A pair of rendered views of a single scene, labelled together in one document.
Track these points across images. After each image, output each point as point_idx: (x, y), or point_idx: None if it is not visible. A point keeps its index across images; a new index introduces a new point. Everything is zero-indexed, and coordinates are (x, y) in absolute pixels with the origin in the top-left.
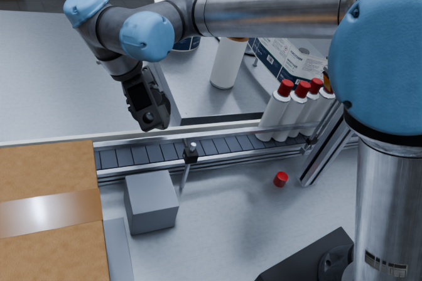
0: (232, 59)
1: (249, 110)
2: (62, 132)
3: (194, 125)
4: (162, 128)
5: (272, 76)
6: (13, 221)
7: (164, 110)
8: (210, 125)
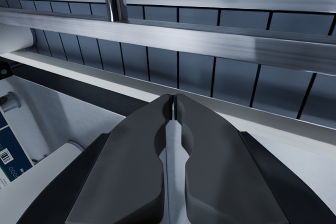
0: (18, 189)
1: (46, 92)
2: None
3: (112, 88)
4: (179, 95)
5: (29, 132)
6: None
7: (108, 170)
8: (83, 76)
